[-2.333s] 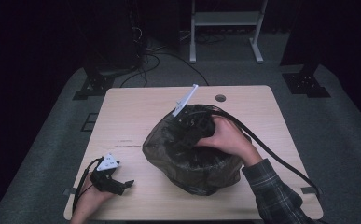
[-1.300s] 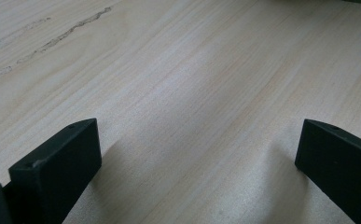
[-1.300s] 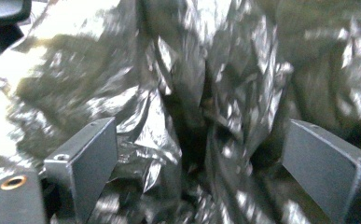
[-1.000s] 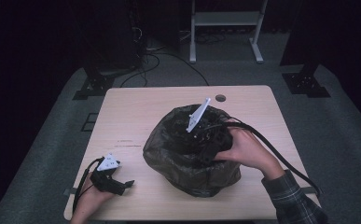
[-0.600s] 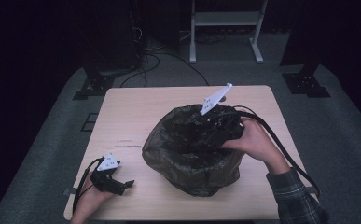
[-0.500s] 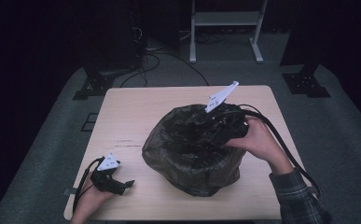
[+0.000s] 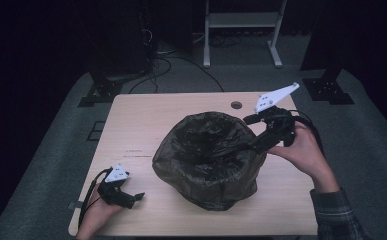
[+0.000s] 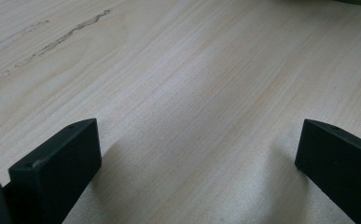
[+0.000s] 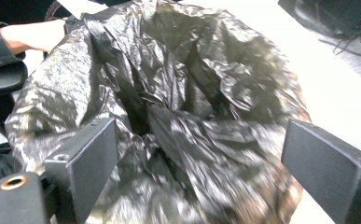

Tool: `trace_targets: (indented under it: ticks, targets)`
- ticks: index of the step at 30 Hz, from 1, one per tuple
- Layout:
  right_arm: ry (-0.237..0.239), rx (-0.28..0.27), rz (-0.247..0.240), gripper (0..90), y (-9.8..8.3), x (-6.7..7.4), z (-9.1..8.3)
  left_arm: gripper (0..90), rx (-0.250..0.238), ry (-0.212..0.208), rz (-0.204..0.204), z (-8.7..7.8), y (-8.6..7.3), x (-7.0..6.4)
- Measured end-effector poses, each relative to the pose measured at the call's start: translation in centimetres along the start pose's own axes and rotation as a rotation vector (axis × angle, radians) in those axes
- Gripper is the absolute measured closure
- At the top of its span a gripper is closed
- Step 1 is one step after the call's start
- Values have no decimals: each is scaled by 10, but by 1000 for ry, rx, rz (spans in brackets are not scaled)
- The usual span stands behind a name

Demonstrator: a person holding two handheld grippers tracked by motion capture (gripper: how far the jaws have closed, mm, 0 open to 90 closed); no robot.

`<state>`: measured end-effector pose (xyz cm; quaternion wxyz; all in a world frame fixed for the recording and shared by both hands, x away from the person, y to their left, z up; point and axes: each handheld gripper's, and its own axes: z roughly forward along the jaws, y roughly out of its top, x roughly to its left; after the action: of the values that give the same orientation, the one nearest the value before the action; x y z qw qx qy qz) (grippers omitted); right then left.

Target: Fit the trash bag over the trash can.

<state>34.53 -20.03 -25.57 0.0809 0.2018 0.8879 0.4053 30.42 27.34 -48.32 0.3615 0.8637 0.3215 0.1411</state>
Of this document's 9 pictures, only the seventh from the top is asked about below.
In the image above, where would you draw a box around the grey tape strip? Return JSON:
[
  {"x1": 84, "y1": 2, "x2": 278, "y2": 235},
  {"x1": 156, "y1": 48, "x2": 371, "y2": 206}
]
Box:
[{"x1": 68, "y1": 200, "x2": 86, "y2": 211}]

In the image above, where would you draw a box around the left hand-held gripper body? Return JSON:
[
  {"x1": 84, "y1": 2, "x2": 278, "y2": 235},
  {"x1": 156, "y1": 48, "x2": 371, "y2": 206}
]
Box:
[{"x1": 96, "y1": 163, "x2": 136, "y2": 208}]

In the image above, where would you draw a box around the person's right hand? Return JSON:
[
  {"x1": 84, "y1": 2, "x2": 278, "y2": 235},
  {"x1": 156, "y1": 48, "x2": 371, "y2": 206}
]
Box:
[{"x1": 268, "y1": 122, "x2": 331, "y2": 183}]

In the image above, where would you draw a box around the person's left hand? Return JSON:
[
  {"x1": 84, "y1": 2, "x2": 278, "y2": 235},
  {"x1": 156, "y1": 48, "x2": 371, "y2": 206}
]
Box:
[{"x1": 80, "y1": 185, "x2": 124, "y2": 231}]

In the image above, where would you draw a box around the black stand base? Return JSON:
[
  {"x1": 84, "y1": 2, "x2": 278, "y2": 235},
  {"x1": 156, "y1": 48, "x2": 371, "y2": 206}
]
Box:
[
  {"x1": 77, "y1": 66, "x2": 124, "y2": 108},
  {"x1": 301, "y1": 66, "x2": 355, "y2": 106}
]

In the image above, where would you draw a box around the white metal stand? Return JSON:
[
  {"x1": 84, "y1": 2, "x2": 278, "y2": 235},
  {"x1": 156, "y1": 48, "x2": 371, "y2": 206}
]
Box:
[{"x1": 203, "y1": 0, "x2": 288, "y2": 69}]

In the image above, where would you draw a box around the black plastic trash bag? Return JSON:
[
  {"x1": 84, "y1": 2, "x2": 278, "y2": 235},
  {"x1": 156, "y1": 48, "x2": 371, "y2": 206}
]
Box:
[{"x1": 151, "y1": 111, "x2": 268, "y2": 212}]

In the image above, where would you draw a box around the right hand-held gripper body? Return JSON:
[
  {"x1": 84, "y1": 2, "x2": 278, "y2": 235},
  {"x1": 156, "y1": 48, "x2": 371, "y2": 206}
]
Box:
[{"x1": 254, "y1": 82, "x2": 300, "y2": 148}]

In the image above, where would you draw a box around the left hand-held gripper cable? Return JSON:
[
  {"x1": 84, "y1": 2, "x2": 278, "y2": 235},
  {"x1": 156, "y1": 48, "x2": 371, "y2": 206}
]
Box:
[{"x1": 77, "y1": 167, "x2": 113, "y2": 230}]

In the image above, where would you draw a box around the dark equipment cabinet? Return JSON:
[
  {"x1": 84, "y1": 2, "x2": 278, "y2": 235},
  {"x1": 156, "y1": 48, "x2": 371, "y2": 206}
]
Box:
[{"x1": 90, "y1": 0, "x2": 155, "y2": 77}]

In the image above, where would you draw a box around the black floor tape outline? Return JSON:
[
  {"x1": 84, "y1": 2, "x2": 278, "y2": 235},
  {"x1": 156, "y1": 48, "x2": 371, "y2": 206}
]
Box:
[{"x1": 86, "y1": 120, "x2": 106, "y2": 142}]

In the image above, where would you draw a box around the black floor cable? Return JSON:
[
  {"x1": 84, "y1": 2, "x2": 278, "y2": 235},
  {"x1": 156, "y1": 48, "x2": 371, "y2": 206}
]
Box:
[{"x1": 128, "y1": 55, "x2": 225, "y2": 95}]

